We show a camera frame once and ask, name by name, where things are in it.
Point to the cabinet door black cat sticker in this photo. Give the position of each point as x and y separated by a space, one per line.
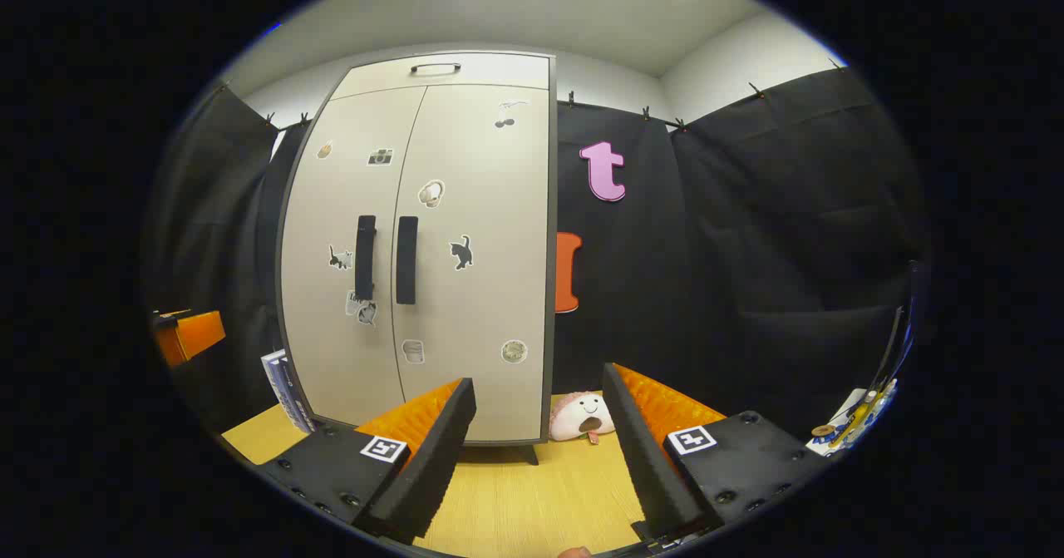
482 317

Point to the colourful printed packet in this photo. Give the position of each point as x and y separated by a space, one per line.
856 421

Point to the cabinet door camera sticker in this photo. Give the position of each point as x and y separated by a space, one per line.
328 209

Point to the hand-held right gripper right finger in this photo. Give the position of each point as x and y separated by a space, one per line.
648 466

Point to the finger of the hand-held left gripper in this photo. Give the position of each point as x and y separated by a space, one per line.
198 335

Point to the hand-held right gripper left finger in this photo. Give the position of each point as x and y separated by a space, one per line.
432 466

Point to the pink white plush toy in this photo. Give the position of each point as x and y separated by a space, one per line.
573 417

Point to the blue white booklet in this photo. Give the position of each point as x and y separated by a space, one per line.
287 387

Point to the black backdrop cloth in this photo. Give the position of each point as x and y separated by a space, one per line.
748 250

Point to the beige double-door shoe cabinet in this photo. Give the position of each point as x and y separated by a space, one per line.
552 292

